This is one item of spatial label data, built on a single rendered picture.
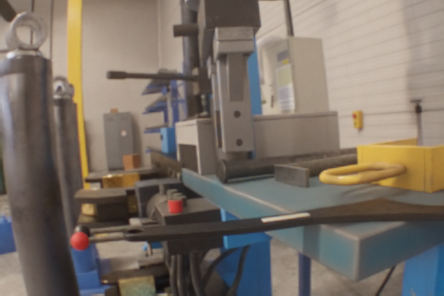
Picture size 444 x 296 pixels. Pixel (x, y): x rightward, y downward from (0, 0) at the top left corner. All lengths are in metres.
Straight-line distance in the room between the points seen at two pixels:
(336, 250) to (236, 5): 0.24
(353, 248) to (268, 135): 0.56
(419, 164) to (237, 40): 0.31
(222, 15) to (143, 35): 12.18
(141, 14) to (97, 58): 2.30
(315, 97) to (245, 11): 1.38
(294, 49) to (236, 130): 1.35
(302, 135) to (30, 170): 0.88
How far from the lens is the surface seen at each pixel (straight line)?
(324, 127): 0.92
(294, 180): 0.57
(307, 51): 1.66
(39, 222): 1.24
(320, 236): 0.36
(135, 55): 12.24
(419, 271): 0.51
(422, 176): 0.48
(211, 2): 0.29
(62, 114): 2.51
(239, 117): 0.29
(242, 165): 0.64
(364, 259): 0.32
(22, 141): 1.21
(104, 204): 0.99
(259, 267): 1.39
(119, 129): 11.35
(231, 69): 0.28
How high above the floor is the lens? 1.17
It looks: 2 degrees down
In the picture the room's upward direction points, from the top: 4 degrees counter-clockwise
